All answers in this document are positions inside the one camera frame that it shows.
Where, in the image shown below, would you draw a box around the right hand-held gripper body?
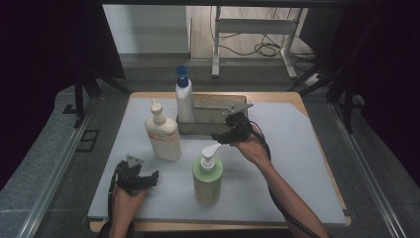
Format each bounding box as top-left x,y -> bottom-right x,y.
222,102 -> 255,144

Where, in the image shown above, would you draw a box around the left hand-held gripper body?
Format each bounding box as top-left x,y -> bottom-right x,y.
113,154 -> 152,195

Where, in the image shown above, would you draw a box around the grey metal mesh basket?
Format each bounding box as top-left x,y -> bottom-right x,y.
175,93 -> 249,137

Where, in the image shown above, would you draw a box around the cream bottle with white cap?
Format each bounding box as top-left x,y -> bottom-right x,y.
144,98 -> 183,163

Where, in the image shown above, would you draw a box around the green bottle with white pump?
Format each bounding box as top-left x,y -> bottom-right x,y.
191,142 -> 225,208

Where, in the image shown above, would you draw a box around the white bottle with blue pump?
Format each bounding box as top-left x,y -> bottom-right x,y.
174,64 -> 196,124

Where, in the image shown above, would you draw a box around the person's left hand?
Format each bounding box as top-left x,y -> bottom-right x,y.
109,185 -> 150,219

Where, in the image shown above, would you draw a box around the person's right hand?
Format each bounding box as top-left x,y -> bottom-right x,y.
232,131 -> 270,169

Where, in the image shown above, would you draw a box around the white table mat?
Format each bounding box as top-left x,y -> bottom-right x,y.
87,96 -> 349,226

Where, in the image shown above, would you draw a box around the white power strip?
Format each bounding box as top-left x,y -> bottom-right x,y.
304,73 -> 324,87

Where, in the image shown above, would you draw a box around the black stand legs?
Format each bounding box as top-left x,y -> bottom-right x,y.
72,76 -> 134,129
286,60 -> 357,135

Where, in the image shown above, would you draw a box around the white cabinet panel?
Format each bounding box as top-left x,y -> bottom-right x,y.
102,4 -> 192,56

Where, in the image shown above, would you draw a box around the black curtain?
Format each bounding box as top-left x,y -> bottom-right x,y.
296,0 -> 420,191
0,0 -> 126,191

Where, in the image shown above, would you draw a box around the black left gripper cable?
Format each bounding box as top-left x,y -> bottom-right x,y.
105,165 -> 121,229

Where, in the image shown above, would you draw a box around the aluminium rail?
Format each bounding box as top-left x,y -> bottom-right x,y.
17,98 -> 97,238
329,102 -> 408,238

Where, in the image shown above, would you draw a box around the black floor cables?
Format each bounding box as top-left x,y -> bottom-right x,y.
216,6 -> 319,72

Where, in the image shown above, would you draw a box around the white metal desk frame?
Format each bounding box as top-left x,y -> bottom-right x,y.
211,5 -> 305,80

